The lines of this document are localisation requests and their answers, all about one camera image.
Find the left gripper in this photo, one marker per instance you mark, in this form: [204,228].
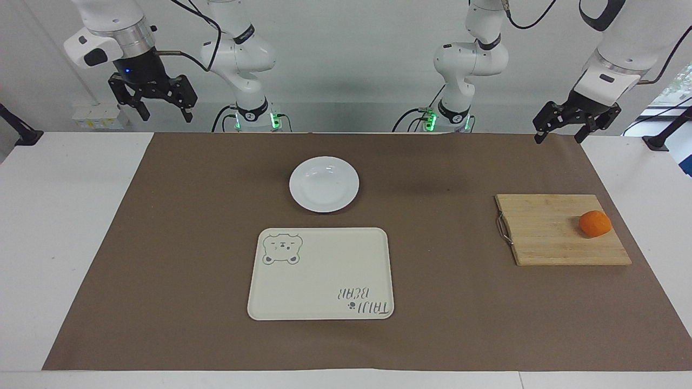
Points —
[588,106]

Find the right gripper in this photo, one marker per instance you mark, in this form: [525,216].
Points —
[141,66]

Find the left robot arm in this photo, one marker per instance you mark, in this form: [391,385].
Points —
[471,58]

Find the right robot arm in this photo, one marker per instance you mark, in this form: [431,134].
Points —
[239,55]

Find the orange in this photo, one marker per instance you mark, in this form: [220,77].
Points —
[594,223]

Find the white round plate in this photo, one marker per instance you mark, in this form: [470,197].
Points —
[324,185]

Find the black stand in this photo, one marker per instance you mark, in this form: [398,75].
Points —
[24,135]
[662,139]

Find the wooden cutting board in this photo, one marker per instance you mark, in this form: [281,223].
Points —
[551,232]

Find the cream tray with bear print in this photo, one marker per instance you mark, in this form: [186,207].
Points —
[321,275]

